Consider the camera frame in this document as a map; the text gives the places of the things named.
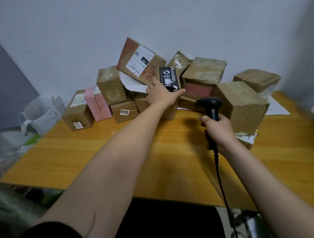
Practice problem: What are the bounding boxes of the pile of cardboard parcels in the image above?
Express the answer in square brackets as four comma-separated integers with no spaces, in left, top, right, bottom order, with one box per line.
[61,37,281,151]

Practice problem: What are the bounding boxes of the black scanner cable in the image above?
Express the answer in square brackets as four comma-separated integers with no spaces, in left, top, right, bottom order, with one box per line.
[213,149,239,238]

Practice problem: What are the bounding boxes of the person's right forearm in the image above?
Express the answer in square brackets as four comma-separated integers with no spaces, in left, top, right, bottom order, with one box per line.
[218,140,314,238]

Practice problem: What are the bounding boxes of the pink box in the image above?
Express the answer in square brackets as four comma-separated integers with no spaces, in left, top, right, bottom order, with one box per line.
[84,85,113,122]

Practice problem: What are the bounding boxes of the person's left forearm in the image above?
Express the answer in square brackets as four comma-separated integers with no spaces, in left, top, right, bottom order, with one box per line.
[37,99,173,232]

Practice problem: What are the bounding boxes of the black barcode scanner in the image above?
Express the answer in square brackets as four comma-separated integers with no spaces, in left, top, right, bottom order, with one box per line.
[194,97,223,151]

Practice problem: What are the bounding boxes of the person's left hand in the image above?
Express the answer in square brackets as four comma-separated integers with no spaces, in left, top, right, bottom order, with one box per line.
[146,77,186,106]

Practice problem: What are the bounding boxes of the black trousers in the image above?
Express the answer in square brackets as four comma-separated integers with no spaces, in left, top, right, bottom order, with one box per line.
[116,198,225,238]

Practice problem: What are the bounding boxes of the white paper sheet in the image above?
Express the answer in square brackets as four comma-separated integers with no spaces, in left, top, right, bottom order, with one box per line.
[264,96,290,116]

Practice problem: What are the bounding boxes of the white paper envelope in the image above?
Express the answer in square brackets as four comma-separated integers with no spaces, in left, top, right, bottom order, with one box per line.
[119,71,148,94]

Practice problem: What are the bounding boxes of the black printed box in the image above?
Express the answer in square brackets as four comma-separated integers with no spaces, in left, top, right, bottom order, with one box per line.
[159,66,182,93]

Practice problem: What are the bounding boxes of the green plastic bag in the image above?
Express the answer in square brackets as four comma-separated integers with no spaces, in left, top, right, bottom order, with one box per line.
[19,134,43,148]

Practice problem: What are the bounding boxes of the grey panel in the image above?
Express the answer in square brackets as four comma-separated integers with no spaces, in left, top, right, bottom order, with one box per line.
[0,44,40,131]

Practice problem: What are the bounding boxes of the black shirt sleeve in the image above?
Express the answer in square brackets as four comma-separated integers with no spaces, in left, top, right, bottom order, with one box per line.
[18,221,85,238]

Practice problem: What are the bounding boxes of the white plastic bag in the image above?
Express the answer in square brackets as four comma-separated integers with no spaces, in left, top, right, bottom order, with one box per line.
[19,94,66,137]

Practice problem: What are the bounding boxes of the metal chair base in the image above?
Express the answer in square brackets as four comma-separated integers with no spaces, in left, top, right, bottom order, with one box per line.
[231,210,271,238]

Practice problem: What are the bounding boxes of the person's right hand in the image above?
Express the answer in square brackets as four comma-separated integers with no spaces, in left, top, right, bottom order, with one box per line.
[200,114,240,156]

